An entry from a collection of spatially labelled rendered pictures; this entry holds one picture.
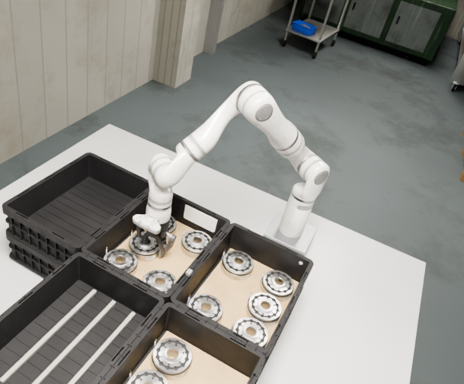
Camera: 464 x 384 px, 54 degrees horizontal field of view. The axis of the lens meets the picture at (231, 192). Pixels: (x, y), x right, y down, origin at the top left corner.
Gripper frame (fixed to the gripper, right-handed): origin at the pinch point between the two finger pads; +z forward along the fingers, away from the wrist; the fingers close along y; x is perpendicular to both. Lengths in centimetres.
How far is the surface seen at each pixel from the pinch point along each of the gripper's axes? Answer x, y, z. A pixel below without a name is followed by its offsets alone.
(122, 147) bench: -58, 55, 15
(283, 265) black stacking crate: -18.4, -38.6, -1.4
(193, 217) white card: -18.2, -4.0, -2.9
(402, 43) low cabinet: -586, -18, 67
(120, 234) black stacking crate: 2.3, 11.2, -1.3
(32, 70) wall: -108, 161, 31
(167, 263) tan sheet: 0.8, -6.1, 2.2
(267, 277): -10.8, -36.1, -0.8
